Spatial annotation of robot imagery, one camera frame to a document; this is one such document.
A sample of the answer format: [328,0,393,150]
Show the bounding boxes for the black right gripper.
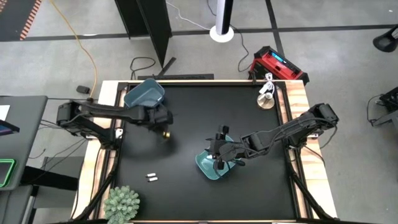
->
[206,124,246,171]

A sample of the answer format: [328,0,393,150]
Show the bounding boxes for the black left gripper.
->
[144,105,174,134]

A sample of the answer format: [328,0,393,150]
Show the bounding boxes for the teal plastic bin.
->
[195,134,239,181]

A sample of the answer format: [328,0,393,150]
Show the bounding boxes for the blue-grey plastic bin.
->
[123,78,165,109]

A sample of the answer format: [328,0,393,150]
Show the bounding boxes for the black clamp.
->
[249,70,261,86]

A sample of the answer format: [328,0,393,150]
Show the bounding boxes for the green artificial plant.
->
[103,185,141,224]

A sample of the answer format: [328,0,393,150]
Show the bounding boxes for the red black power station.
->
[248,45,310,85]

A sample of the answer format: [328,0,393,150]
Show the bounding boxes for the black partition panel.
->
[114,0,215,81]

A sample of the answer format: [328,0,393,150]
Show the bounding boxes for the white round base stand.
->
[209,0,234,44]

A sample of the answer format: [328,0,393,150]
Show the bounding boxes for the grey desk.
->
[0,95,49,191]

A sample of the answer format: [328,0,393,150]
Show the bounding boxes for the dark tablet device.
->
[0,119,21,137]

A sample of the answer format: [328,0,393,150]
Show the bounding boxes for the white paper sheet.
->
[0,105,11,122]

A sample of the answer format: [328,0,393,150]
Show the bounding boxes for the green-edged tablet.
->
[0,158,17,189]

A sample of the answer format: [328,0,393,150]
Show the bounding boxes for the black mat orange stripes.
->
[0,0,43,42]

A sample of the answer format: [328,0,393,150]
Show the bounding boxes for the black equipment stand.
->
[366,86,398,128]

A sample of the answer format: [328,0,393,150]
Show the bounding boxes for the black chair base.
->
[372,25,398,53]

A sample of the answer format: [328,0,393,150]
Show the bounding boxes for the black looped floor cable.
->
[129,57,156,80]

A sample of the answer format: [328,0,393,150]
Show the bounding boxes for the white cable bundle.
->
[258,73,276,97]

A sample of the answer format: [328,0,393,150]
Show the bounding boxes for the yellow cable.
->
[49,0,99,98]

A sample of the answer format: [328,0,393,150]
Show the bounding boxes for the white floor cable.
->
[165,1,212,31]

